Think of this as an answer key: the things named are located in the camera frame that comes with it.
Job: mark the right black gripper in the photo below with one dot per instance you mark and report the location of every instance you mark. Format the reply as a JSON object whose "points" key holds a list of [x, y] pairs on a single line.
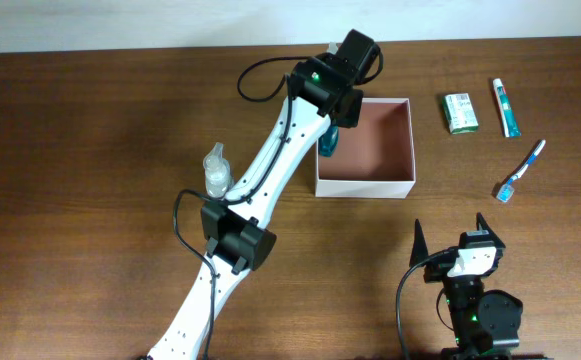
{"points": [[435, 271]]}

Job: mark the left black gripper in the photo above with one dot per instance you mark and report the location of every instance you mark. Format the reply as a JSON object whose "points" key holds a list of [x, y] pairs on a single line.
{"points": [[347, 116]]}

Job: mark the teal mouthwash bottle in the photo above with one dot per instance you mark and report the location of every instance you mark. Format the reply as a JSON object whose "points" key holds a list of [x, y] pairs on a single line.
{"points": [[328, 142]]}

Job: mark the clear purple spray bottle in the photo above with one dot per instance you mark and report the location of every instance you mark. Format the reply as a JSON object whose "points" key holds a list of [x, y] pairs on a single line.
{"points": [[218, 175]]}

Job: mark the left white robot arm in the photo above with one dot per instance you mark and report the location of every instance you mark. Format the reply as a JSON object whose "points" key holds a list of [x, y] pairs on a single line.
{"points": [[322, 91]]}

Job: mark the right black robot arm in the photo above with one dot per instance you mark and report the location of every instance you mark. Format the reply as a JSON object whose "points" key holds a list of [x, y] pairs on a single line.
{"points": [[485, 324]]}

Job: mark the white box pink interior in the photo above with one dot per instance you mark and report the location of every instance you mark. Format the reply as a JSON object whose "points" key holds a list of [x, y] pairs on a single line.
{"points": [[376, 159]]}

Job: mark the blue white toothbrush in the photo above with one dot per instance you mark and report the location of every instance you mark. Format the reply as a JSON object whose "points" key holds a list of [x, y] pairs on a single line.
{"points": [[506, 190]]}

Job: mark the green white soap box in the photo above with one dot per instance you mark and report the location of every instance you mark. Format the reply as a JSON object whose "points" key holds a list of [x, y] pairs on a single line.
{"points": [[460, 113]]}

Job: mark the white teal toothpaste tube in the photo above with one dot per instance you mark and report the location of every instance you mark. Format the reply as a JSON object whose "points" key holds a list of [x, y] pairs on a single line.
{"points": [[509, 123]]}

